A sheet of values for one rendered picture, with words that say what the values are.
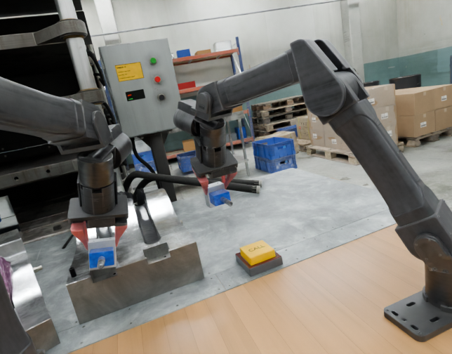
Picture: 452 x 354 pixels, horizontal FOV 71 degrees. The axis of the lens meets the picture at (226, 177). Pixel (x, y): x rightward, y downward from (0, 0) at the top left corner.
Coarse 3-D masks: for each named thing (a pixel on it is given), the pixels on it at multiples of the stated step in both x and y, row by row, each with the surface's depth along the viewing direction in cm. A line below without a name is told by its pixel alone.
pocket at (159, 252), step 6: (156, 246) 69; (162, 246) 69; (144, 252) 68; (150, 252) 69; (156, 252) 69; (162, 252) 70; (168, 252) 70; (150, 258) 69; (156, 258) 69; (162, 258) 66
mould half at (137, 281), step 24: (168, 216) 86; (120, 240) 77; (168, 240) 70; (192, 240) 68; (72, 264) 68; (120, 264) 63; (144, 264) 64; (168, 264) 66; (192, 264) 68; (72, 288) 60; (96, 288) 61; (120, 288) 63; (144, 288) 65; (168, 288) 67; (96, 312) 62
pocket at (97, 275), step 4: (104, 268) 66; (108, 268) 66; (112, 268) 66; (92, 272) 65; (96, 272) 65; (100, 272) 66; (104, 272) 66; (108, 272) 66; (112, 272) 66; (116, 272) 66; (92, 276) 64; (96, 276) 65; (100, 276) 66; (104, 276) 65; (108, 276) 65; (112, 276) 62; (92, 280) 61; (96, 280) 64; (100, 280) 61
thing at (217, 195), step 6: (210, 186) 81; (216, 186) 81; (222, 186) 81; (210, 192) 80; (216, 192) 79; (222, 192) 78; (228, 192) 78; (210, 198) 80; (216, 198) 77; (222, 198) 76; (228, 198) 78; (210, 204) 81; (216, 204) 77; (228, 204) 72
